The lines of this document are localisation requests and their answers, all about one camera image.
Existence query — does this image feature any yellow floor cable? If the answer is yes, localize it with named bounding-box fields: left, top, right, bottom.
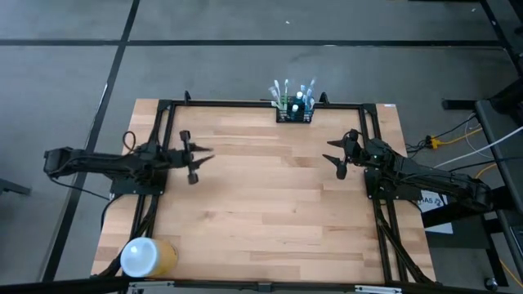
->
left=426, top=127, right=498, bottom=188

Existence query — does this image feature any thin grey cable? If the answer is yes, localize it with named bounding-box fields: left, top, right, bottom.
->
left=464, top=118, right=494, bottom=160

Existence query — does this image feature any white paper label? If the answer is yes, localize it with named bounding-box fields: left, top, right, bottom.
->
left=416, top=195, right=454, bottom=235

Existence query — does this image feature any yellow canister white lid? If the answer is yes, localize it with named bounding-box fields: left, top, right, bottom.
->
left=119, top=236, right=179, bottom=278

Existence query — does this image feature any black metal table frame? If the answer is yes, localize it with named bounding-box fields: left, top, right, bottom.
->
left=92, top=97, right=436, bottom=286

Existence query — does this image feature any black equipment stand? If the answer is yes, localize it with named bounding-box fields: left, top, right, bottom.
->
left=420, top=99, right=523, bottom=294

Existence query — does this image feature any thick white cable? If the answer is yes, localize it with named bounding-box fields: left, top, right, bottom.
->
left=432, top=125, right=523, bottom=169

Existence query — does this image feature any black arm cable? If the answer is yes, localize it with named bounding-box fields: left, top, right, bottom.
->
left=406, top=113, right=478, bottom=154

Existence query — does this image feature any black mesh toothbrush holder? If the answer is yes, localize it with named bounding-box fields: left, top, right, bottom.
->
left=275, top=96, right=314, bottom=124

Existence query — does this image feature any black camera mount rail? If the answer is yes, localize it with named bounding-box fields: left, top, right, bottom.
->
left=0, top=276, right=523, bottom=294

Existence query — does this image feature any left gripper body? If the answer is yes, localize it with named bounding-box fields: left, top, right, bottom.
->
left=165, top=130, right=200, bottom=185

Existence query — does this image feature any silver bracket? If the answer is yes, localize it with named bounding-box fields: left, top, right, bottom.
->
left=354, top=284, right=402, bottom=294

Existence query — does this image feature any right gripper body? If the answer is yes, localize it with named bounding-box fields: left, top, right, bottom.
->
left=335, top=128, right=375, bottom=180

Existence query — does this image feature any black stand foot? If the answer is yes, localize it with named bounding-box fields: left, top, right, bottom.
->
left=489, top=77, right=523, bottom=118
left=0, top=178, right=32, bottom=196

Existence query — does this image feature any black power cable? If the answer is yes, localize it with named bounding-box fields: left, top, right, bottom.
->
left=447, top=156, right=523, bottom=173

